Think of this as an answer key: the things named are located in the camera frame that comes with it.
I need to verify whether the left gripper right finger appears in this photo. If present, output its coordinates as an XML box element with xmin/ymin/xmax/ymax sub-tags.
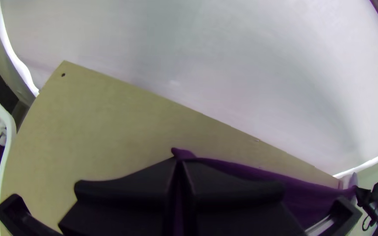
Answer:
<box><xmin>179</xmin><ymin>159</ymin><xmax>308</xmax><ymax>236</ymax></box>

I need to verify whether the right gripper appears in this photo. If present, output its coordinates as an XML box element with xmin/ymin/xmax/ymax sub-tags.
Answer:
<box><xmin>354</xmin><ymin>182</ymin><xmax>378</xmax><ymax>218</ymax></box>

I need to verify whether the dark t-shirt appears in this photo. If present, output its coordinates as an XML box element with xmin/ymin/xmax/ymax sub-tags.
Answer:
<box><xmin>171</xmin><ymin>147</ymin><xmax>358</xmax><ymax>236</ymax></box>

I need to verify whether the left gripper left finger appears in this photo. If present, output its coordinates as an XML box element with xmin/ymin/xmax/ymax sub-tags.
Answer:
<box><xmin>58</xmin><ymin>157</ymin><xmax>180</xmax><ymax>236</ymax></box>

